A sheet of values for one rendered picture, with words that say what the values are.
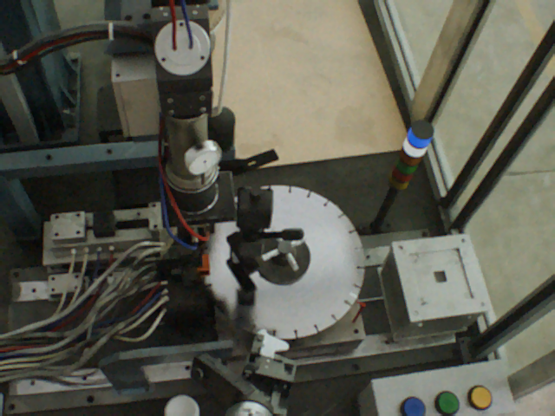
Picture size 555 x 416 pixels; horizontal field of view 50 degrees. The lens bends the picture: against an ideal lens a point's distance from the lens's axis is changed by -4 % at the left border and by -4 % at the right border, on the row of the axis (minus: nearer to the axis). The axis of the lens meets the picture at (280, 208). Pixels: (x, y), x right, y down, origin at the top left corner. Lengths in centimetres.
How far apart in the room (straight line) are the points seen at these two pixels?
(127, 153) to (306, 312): 47
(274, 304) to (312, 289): 8
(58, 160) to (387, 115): 89
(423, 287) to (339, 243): 20
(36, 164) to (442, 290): 86
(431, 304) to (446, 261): 11
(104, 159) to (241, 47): 70
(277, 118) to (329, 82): 20
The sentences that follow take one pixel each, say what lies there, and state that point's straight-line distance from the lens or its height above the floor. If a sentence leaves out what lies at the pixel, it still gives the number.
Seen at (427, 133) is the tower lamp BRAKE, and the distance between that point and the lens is 119.
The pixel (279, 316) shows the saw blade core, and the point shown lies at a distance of 119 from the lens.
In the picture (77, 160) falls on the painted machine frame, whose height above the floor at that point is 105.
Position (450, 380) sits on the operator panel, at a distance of 128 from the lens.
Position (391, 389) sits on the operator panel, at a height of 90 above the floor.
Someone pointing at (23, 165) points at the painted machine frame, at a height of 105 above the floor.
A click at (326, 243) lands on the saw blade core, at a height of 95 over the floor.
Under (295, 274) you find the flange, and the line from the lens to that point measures 121.
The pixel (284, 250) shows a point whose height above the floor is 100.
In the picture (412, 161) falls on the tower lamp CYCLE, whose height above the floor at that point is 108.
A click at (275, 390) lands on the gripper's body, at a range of 99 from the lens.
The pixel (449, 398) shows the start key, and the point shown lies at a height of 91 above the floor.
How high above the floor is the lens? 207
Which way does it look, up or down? 61 degrees down
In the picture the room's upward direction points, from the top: 10 degrees clockwise
